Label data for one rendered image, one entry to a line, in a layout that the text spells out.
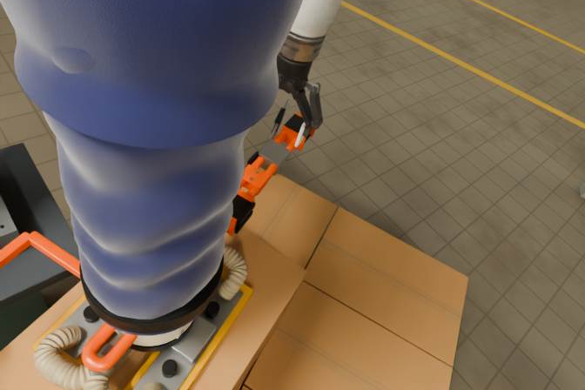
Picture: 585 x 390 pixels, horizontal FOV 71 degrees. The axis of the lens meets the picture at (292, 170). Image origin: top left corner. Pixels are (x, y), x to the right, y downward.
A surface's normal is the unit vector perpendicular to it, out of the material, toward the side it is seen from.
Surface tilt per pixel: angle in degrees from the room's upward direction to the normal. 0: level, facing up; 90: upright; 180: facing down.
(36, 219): 0
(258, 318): 0
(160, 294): 76
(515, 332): 0
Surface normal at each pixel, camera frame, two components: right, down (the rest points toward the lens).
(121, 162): -0.10, 0.83
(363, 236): 0.24, -0.65
